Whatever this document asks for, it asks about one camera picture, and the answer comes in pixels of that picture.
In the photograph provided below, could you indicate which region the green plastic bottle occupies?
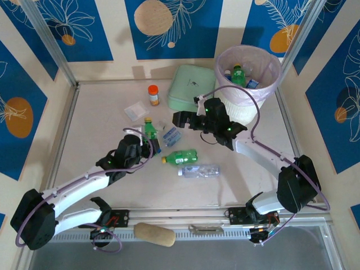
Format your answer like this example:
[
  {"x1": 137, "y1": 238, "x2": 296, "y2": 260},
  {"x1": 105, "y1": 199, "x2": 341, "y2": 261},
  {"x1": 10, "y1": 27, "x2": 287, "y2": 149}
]
[
  {"x1": 143, "y1": 117, "x2": 159, "y2": 141},
  {"x1": 230, "y1": 64, "x2": 248, "y2": 88}
]

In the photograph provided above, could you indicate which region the soda water bottle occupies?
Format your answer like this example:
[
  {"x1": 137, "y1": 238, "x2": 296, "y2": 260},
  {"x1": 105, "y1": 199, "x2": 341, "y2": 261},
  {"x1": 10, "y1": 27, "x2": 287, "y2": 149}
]
[{"x1": 157, "y1": 120, "x2": 181, "y2": 154}]

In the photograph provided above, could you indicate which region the long green soda bottle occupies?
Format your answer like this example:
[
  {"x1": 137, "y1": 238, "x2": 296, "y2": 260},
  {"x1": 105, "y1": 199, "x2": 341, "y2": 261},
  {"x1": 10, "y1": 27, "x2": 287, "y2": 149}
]
[{"x1": 161, "y1": 148, "x2": 197, "y2": 165}]

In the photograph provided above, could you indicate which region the white ribbed waste bin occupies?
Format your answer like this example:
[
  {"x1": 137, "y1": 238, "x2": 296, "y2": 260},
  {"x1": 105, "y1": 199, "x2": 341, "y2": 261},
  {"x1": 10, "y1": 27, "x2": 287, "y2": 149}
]
[{"x1": 213, "y1": 84, "x2": 267, "y2": 127}]

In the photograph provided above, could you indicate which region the white trash bin pink liner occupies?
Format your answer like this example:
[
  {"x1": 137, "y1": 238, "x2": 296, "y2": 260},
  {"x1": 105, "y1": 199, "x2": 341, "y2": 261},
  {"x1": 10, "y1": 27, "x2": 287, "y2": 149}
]
[{"x1": 215, "y1": 44, "x2": 282, "y2": 107}]

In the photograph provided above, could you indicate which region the orange capped pill bottle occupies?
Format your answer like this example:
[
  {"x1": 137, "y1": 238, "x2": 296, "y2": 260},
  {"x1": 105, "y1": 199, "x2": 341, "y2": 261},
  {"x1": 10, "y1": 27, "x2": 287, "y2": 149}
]
[{"x1": 147, "y1": 84, "x2": 160, "y2": 107}]

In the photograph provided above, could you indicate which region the small clear plastic bag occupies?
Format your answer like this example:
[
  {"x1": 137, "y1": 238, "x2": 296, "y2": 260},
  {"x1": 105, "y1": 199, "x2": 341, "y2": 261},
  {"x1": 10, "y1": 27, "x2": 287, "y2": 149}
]
[{"x1": 124, "y1": 101, "x2": 150, "y2": 122}]

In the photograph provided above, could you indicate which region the green plastic lidded box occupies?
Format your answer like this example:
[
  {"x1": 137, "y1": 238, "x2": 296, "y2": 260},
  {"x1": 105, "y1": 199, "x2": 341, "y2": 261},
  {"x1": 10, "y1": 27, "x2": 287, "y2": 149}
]
[{"x1": 168, "y1": 64, "x2": 217, "y2": 112}]

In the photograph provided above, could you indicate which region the clear bottle pale label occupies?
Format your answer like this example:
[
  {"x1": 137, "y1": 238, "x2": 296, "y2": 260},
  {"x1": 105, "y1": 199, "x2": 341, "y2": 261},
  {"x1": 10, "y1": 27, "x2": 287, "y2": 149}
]
[{"x1": 177, "y1": 164, "x2": 222, "y2": 178}]

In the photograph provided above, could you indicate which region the small circuit board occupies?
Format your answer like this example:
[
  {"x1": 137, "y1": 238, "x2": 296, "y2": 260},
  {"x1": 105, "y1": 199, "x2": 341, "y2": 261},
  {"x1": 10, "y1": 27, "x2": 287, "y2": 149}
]
[
  {"x1": 249, "y1": 226, "x2": 279, "y2": 243},
  {"x1": 89, "y1": 227, "x2": 115, "y2": 240}
]

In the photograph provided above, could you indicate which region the metal latch plate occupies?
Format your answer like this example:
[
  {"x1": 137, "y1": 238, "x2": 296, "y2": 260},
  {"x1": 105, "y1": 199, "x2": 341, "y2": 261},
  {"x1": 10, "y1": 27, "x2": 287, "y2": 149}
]
[{"x1": 188, "y1": 224, "x2": 225, "y2": 234}]

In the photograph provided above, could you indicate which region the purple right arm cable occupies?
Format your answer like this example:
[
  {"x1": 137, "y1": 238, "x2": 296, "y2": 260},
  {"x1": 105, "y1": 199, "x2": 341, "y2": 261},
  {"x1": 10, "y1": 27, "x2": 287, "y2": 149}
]
[{"x1": 200, "y1": 85, "x2": 331, "y2": 244}]

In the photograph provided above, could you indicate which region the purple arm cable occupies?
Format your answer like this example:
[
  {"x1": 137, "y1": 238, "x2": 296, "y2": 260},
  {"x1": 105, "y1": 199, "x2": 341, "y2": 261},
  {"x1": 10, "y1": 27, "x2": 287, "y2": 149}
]
[
  {"x1": 200, "y1": 85, "x2": 331, "y2": 244},
  {"x1": 15, "y1": 128, "x2": 155, "y2": 253}
]

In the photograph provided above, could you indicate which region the aluminium side rail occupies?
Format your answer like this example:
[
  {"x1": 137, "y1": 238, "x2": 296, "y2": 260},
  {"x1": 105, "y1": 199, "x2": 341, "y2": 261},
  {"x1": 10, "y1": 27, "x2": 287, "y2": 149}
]
[
  {"x1": 39, "y1": 84, "x2": 81, "y2": 210},
  {"x1": 275, "y1": 85, "x2": 317, "y2": 205}
]

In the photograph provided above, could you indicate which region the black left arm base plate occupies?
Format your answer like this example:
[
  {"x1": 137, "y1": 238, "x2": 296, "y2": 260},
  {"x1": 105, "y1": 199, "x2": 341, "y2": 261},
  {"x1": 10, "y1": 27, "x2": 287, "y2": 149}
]
[{"x1": 103, "y1": 209, "x2": 130, "y2": 228}]

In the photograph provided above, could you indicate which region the aluminium frame rail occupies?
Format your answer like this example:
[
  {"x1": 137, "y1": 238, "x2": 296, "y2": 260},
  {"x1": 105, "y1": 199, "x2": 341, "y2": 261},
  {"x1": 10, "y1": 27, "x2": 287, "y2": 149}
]
[{"x1": 24, "y1": 204, "x2": 334, "y2": 232}]

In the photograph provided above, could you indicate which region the beige wooden handle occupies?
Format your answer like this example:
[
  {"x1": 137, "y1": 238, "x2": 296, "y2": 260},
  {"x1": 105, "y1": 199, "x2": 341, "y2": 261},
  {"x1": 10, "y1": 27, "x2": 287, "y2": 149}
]
[{"x1": 133, "y1": 222, "x2": 177, "y2": 248}]

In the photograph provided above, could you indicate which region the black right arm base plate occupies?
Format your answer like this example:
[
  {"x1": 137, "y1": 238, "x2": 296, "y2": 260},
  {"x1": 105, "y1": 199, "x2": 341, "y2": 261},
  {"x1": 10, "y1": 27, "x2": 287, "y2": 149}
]
[{"x1": 224, "y1": 207, "x2": 281, "y2": 226}]

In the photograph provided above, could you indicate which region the aluminium frame post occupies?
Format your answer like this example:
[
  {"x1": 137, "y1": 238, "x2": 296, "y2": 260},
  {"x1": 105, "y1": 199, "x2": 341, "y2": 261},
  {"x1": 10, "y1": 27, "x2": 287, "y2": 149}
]
[
  {"x1": 21, "y1": 0, "x2": 80, "y2": 88},
  {"x1": 277, "y1": 0, "x2": 329, "y2": 85}
]

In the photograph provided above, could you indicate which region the grey slotted cable duct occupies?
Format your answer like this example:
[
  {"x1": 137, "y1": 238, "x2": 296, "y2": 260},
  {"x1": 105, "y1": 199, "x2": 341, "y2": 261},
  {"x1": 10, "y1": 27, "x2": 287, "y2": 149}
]
[{"x1": 50, "y1": 229, "x2": 329, "y2": 243}]

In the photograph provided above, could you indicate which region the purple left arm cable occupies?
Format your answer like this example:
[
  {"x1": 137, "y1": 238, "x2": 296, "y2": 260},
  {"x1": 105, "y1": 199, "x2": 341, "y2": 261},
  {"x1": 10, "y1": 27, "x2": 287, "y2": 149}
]
[{"x1": 15, "y1": 128, "x2": 155, "y2": 253}]

